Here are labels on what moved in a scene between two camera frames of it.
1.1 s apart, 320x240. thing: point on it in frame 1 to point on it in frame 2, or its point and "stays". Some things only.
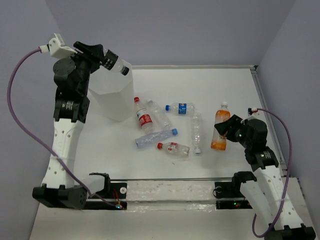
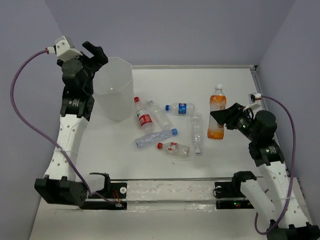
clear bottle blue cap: x=153 y=137 stays
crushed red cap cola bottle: x=174 y=148 stays
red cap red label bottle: x=144 y=116 stays
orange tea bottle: x=218 y=142 to x=217 y=102
